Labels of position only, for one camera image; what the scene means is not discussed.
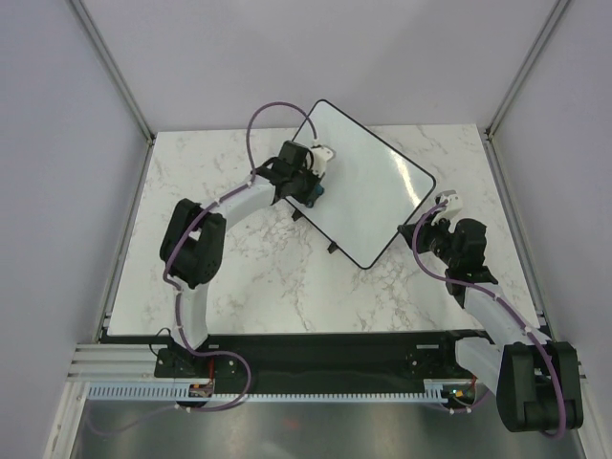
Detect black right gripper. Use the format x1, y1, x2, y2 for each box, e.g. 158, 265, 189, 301
397, 210, 459, 268

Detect blue whiteboard eraser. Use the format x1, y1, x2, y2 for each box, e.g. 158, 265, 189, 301
305, 184, 325, 208

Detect white whiteboard black frame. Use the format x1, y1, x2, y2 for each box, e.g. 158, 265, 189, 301
287, 99, 436, 270

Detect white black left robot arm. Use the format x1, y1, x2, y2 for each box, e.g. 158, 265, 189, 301
155, 141, 334, 379

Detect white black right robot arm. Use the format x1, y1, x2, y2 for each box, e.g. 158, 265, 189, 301
398, 216, 584, 437

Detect black whiteboard stand foot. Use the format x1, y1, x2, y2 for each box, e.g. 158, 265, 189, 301
291, 209, 303, 222

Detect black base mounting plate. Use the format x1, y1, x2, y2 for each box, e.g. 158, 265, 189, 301
152, 329, 498, 396

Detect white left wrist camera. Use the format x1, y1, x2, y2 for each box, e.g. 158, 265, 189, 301
309, 144, 336, 178

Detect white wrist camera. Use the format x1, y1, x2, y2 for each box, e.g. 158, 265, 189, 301
309, 144, 336, 178
433, 190, 463, 222

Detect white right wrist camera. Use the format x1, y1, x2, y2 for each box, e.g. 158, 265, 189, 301
433, 190, 463, 222

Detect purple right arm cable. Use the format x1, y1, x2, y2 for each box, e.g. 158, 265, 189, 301
410, 200, 570, 437

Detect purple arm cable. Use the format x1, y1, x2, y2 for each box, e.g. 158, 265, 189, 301
410, 200, 570, 437
162, 100, 320, 413

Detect slotted grey cable duct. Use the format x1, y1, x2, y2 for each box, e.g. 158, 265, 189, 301
87, 379, 471, 404

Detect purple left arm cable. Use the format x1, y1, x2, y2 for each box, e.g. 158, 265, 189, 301
162, 100, 320, 413

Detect aluminium left frame post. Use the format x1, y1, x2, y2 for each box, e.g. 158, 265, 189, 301
67, 0, 156, 145

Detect aluminium frame post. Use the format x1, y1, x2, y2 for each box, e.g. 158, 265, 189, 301
67, 0, 156, 145
482, 0, 574, 142

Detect aluminium right frame post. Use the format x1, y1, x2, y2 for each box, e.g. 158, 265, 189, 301
482, 0, 574, 142

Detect aluminium base rail extrusion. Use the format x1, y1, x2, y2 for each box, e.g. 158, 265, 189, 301
67, 343, 157, 383

